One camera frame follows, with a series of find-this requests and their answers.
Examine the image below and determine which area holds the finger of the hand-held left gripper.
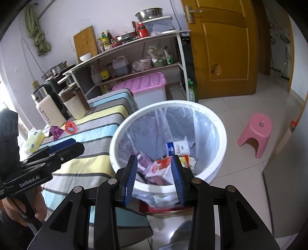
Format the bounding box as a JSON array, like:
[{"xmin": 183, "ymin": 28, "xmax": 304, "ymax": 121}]
[
  {"xmin": 26, "ymin": 138, "xmax": 77, "ymax": 162},
  {"xmin": 20, "ymin": 142, "xmax": 85, "ymax": 170}
]

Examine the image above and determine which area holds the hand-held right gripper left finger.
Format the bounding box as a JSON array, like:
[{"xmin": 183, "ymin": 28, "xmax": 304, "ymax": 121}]
[{"xmin": 35, "ymin": 155, "xmax": 139, "ymax": 250}]

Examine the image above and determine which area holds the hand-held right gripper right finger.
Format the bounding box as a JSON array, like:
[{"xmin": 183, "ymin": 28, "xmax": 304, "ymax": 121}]
[{"xmin": 171, "ymin": 155, "xmax": 281, "ymax": 250}]

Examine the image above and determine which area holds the red and white carton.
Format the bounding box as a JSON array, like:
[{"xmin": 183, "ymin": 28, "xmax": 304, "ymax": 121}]
[{"xmin": 146, "ymin": 157, "xmax": 175, "ymax": 185}]

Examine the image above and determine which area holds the brown wrapper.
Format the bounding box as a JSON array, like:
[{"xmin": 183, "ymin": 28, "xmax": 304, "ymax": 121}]
[{"xmin": 138, "ymin": 152, "xmax": 154, "ymax": 172}]

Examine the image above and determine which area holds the white round trash bin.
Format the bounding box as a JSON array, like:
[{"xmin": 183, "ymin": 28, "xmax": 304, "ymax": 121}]
[{"xmin": 109, "ymin": 100, "xmax": 227, "ymax": 200}]

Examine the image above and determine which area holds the person's left hand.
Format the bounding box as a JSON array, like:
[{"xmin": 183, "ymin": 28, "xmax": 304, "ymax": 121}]
[{"xmin": 1, "ymin": 187, "xmax": 48, "ymax": 224}]

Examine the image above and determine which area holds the purple wrapper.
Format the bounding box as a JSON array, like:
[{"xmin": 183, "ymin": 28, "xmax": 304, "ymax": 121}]
[{"xmin": 49, "ymin": 125, "xmax": 64, "ymax": 140}]

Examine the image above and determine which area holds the yellow tissue pack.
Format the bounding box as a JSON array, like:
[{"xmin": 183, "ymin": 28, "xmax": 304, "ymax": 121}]
[{"xmin": 24, "ymin": 129, "xmax": 46, "ymax": 153}]

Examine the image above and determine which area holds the red plastic base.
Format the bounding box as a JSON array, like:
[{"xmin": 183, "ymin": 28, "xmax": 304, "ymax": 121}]
[{"xmin": 139, "ymin": 199, "xmax": 194, "ymax": 215}]

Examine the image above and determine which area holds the striped blanket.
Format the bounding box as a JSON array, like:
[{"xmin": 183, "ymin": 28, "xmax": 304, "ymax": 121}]
[{"xmin": 18, "ymin": 88, "xmax": 154, "ymax": 241}]

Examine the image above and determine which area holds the beige jug brown lid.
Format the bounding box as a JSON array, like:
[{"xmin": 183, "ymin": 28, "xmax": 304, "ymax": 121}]
[{"xmin": 58, "ymin": 82, "xmax": 90, "ymax": 120}]

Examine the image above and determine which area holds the steel steamer pot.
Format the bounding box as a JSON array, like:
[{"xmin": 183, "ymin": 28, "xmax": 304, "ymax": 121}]
[{"xmin": 41, "ymin": 61, "xmax": 77, "ymax": 81}]

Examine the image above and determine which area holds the yellow label oil bottle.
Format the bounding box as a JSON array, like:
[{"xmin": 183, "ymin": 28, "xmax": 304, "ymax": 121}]
[{"xmin": 100, "ymin": 61, "xmax": 110, "ymax": 81}]

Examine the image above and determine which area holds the green glass bottle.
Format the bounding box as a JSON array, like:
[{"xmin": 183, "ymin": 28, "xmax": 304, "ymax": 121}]
[{"xmin": 188, "ymin": 80, "xmax": 198, "ymax": 103}]

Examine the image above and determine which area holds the pink plastic stool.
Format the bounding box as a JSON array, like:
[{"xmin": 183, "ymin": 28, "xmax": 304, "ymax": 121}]
[{"xmin": 237, "ymin": 113, "xmax": 273, "ymax": 159}]

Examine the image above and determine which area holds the pink lidded storage box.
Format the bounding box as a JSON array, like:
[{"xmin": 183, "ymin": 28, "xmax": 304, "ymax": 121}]
[{"xmin": 112, "ymin": 72, "xmax": 167, "ymax": 103}]

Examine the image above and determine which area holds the wooden cutting board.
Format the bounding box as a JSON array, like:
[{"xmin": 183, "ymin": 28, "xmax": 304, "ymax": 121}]
[{"xmin": 73, "ymin": 25, "xmax": 99, "ymax": 64}]

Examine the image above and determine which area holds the pinkish plastic bag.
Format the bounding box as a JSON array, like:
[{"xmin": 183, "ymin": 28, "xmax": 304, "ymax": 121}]
[{"xmin": 131, "ymin": 61, "xmax": 147, "ymax": 73}]

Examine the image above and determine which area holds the green hanging cloth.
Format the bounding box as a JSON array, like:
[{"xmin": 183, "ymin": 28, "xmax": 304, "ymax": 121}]
[{"xmin": 25, "ymin": 5, "xmax": 51, "ymax": 56}]

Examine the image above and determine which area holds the silver refrigerator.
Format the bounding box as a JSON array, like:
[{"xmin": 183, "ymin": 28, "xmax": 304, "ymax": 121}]
[{"xmin": 262, "ymin": 135, "xmax": 308, "ymax": 238}]

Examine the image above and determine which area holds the white plastic tub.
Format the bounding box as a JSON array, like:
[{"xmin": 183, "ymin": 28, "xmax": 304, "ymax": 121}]
[{"xmin": 139, "ymin": 57, "xmax": 152, "ymax": 69}]

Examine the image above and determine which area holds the white metal shelf rack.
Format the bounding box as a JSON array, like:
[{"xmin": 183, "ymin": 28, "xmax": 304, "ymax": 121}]
[{"xmin": 58, "ymin": 29, "xmax": 192, "ymax": 101}]

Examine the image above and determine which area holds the green food packet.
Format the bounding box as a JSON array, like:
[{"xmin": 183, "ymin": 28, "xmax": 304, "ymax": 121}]
[{"xmin": 164, "ymin": 47, "xmax": 174, "ymax": 65}]

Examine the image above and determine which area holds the steel pan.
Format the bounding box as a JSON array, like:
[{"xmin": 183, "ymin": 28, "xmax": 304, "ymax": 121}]
[{"xmin": 118, "ymin": 32, "xmax": 139, "ymax": 41}]

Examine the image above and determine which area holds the bag of food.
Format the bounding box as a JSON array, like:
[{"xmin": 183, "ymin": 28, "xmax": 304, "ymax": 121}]
[{"xmin": 147, "ymin": 46, "xmax": 166, "ymax": 63}]

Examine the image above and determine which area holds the wooden door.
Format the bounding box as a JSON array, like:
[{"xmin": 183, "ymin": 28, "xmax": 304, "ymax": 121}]
[{"xmin": 180, "ymin": 0, "xmax": 259, "ymax": 100}]

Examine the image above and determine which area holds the red plastic bottle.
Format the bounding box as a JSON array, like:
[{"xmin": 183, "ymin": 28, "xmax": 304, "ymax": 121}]
[{"xmin": 137, "ymin": 22, "xmax": 150, "ymax": 38}]

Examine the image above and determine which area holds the white plastic storage box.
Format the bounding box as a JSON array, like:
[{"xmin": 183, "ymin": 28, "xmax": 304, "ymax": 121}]
[{"xmin": 143, "ymin": 16, "xmax": 174, "ymax": 34}]

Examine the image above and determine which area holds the steel basin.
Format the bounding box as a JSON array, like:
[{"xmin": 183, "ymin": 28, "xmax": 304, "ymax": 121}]
[{"xmin": 135, "ymin": 8, "xmax": 163, "ymax": 22}]

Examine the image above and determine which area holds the beige thermos black handle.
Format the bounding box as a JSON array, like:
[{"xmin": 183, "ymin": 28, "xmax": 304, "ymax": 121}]
[{"xmin": 31, "ymin": 85, "xmax": 69, "ymax": 127}]

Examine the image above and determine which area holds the wooden door frame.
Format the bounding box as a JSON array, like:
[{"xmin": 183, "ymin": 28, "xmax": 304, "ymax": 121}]
[{"xmin": 286, "ymin": 22, "xmax": 307, "ymax": 104}]

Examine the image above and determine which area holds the brass door handle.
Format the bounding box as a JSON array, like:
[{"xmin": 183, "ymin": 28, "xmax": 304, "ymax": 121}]
[{"xmin": 185, "ymin": 6, "xmax": 203, "ymax": 23}]

